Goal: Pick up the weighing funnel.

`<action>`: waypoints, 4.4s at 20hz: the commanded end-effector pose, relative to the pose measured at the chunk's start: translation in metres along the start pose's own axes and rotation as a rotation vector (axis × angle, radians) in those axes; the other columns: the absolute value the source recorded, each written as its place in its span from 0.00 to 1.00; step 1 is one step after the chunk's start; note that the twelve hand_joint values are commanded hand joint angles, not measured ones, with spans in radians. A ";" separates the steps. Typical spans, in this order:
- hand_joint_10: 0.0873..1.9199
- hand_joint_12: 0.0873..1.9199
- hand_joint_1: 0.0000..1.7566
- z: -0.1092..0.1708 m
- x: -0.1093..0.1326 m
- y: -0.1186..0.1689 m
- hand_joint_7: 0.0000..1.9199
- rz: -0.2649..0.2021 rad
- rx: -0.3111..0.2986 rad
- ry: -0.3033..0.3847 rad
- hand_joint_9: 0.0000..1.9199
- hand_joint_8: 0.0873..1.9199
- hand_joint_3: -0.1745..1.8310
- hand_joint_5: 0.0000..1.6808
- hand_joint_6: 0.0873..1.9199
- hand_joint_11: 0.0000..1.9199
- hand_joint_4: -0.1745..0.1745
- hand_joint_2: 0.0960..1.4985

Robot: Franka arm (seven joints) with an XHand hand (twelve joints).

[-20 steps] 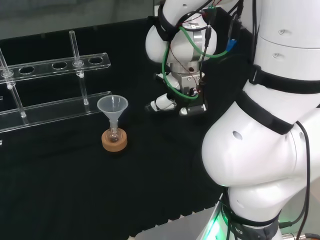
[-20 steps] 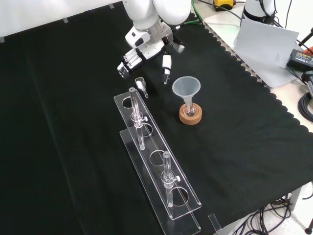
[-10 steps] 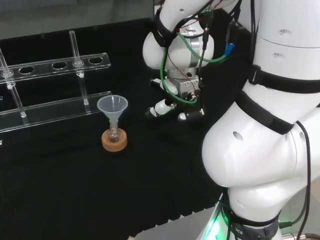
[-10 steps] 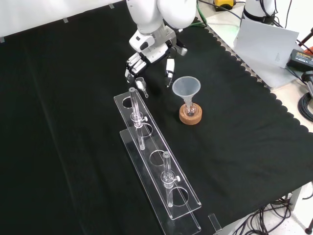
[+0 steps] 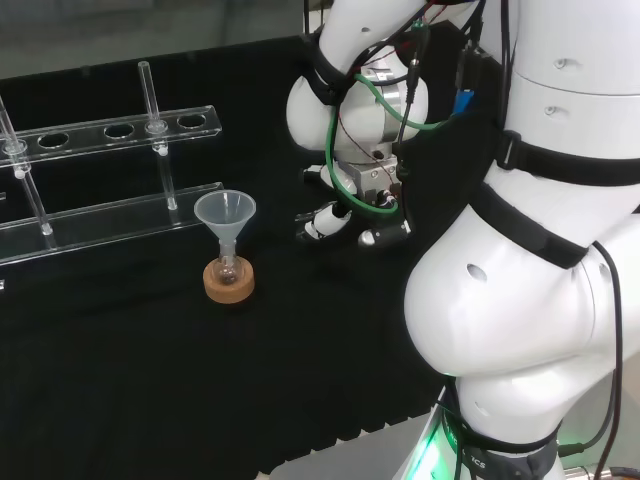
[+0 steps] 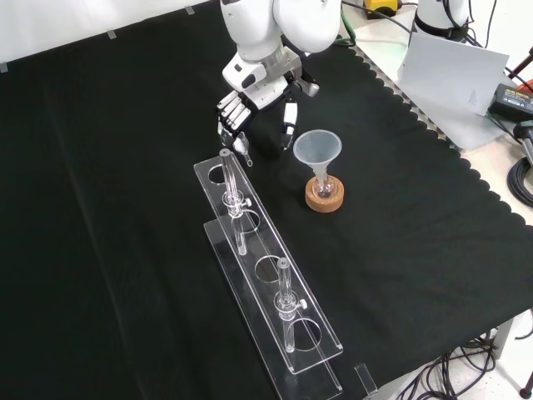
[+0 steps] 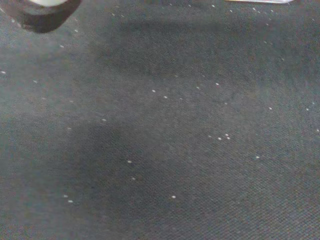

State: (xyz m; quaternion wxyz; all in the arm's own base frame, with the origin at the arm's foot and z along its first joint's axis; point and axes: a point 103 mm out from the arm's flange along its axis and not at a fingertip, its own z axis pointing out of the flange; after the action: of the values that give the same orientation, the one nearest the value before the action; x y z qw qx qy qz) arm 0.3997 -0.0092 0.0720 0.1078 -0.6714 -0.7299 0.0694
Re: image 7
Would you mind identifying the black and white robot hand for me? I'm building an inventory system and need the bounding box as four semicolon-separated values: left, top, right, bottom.
14;0;83;34

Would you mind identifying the black bench cloth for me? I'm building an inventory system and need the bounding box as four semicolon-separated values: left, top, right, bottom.
0;0;320;240

